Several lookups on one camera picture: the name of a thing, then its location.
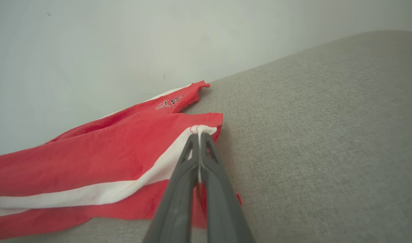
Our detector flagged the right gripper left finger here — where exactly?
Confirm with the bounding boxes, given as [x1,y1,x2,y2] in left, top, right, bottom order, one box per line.
[142,134,200,243]

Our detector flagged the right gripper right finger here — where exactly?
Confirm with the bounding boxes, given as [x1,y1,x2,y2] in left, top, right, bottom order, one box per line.
[200,133,255,243]

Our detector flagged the red shorts with white stripes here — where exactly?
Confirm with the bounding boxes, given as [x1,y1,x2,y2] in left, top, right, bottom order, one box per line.
[0,80,243,241]

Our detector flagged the grey fabric sofa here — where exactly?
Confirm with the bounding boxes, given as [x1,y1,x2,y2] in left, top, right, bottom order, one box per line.
[0,30,412,243]

